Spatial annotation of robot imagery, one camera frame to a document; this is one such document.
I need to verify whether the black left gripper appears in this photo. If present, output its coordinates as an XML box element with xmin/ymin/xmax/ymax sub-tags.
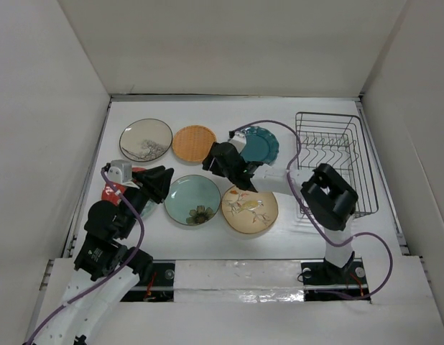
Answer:
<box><xmin>119</xmin><ymin>165</ymin><xmax>174</xmax><ymax>236</ymax></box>

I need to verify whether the orange woven wicker plate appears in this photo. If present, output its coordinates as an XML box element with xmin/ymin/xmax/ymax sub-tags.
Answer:
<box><xmin>172</xmin><ymin>125</ymin><xmax>216</xmax><ymax>163</ymax></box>

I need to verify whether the light blue flower plate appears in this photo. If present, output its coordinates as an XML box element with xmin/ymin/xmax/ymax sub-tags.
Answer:
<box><xmin>164</xmin><ymin>175</ymin><xmax>221</xmax><ymax>226</ymax></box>

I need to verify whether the dark teal scalloped plate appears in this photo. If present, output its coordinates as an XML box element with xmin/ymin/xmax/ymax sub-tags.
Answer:
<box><xmin>234</xmin><ymin>126</ymin><xmax>279</xmax><ymax>170</ymax></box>

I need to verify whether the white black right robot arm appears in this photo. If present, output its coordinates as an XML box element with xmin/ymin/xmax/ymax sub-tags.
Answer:
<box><xmin>203</xmin><ymin>142</ymin><xmax>359</xmax><ymax>282</ymax></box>

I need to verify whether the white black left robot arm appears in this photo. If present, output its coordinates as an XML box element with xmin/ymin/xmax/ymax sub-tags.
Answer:
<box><xmin>26</xmin><ymin>160</ymin><xmax>174</xmax><ymax>344</ymax></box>

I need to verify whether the cream plate with tree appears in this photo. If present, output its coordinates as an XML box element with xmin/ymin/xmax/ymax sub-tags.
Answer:
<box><xmin>119</xmin><ymin>119</ymin><xmax>173</xmax><ymax>162</ymax></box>

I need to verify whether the red patterned plate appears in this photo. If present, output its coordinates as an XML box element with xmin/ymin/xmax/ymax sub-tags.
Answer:
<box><xmin>101</xmin><ymin>183</ymin><xmax>128</xmax><ymax>206</ymax></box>

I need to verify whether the beige plate with bird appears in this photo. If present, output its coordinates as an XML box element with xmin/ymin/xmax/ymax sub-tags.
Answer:
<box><xmin>221</xmin><ymin>186</ymin><xmax>279</xmax><ymax>235</ymax></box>

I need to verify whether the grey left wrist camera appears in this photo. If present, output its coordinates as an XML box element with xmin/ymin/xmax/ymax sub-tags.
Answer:
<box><xmin>106</xmin><ymin>160</ymin><xmax>137</xmax><ymax>188</ymax></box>

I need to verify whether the metal base rail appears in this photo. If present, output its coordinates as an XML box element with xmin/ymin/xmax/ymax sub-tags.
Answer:
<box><xmin>123</xmin><ymin>259</ymin><xmax>370</xmax><ymax>303</ymax></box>

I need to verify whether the dark wire dish rack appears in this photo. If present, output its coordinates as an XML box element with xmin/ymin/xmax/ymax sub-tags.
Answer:
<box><xmin>295</xmin><ymin>111</ymin><xmax>379</xmax><ymax>218</ymax></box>

